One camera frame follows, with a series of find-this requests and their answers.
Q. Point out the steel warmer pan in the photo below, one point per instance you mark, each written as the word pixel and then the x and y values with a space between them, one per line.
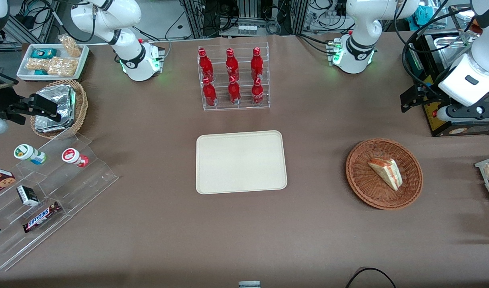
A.
pixel 448 42

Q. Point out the green lid yogurt bottle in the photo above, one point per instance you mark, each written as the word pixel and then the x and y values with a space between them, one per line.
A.
pixel 29 153

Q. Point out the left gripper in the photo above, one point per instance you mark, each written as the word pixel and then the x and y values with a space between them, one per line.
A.
pixel 429 94

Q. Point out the clear bag of nuts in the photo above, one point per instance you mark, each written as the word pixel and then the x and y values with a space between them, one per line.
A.
pixel 63 66
pixel 36 64
pixel 71 46

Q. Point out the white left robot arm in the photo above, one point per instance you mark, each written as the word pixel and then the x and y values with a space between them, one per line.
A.
pixel 360 50

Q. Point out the red cola bottle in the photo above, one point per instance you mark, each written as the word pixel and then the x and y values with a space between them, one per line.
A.
pixel 234 92
pixel 209 94
pixel 231 66
pixel 257 64
pixel 205 66
pixel 257 92

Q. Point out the small black white box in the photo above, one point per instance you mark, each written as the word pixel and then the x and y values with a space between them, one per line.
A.
pixel 27 195

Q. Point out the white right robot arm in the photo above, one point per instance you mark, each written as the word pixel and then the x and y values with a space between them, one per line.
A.
pixel 128 16

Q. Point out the silver foil wrapped package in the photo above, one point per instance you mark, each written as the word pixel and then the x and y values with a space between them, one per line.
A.
pixel 58 98
pixel 48 126

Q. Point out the triangular sandwich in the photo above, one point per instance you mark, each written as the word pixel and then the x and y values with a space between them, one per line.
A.
pixel 386 172

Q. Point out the beige rectangular serving tray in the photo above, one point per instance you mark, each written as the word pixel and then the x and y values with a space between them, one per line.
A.
pixel 240 162

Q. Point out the clear acrylic stepped shelf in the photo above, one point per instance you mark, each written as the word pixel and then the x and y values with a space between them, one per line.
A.
pixel 88 180

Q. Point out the light tan wicker basket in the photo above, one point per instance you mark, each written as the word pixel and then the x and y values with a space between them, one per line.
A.
pixel 81 108

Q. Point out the snickers chocolate bar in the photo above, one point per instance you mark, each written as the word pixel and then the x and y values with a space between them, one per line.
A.
pixel 41 216

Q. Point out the round brown wicker basket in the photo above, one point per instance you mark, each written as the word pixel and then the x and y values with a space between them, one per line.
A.
pixel 368 192

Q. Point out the grey metal clamp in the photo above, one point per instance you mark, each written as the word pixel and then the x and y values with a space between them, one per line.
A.
pixel 249 284

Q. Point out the red lid yogurt bottle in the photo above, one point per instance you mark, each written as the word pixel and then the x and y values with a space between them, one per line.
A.
pixel 73 156

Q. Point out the clear acrylic snack tray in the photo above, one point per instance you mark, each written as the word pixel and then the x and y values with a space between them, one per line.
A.
pixel 481 164

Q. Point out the teal plastic bag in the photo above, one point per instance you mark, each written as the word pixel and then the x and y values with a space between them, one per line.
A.
pixel 424 15

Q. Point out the clear acrylic bottle rack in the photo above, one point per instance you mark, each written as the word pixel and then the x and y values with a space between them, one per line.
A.
pixel 264 102

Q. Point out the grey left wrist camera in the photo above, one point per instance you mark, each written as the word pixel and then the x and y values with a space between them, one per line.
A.
pixel 444 114

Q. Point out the aluminium equipment rack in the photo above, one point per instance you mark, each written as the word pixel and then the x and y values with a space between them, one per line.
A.
pixel 244 12

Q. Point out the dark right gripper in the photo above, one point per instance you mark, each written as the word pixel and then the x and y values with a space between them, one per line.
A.
pixel 0 100

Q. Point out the white rectangular snack tray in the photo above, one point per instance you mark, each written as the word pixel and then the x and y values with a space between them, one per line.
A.
pixel 24 74

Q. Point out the black food warmer machine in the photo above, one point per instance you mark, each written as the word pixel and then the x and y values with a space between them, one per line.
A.
pixel 442 124

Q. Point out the small teal snack packet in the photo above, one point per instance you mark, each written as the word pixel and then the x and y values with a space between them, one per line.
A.
pixel 40 72

